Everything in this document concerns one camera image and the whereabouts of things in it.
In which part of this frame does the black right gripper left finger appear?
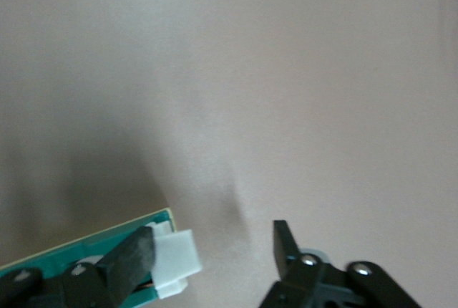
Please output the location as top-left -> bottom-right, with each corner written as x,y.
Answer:
0,225 -> 158,308

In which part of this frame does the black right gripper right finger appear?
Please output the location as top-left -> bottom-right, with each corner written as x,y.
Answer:
257,220 -> 423,308

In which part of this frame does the green rail terminal block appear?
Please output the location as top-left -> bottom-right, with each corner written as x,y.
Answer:
0,207 -> 204,308

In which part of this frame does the brown table mat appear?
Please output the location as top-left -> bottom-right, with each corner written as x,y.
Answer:
0,0 -> 458,308

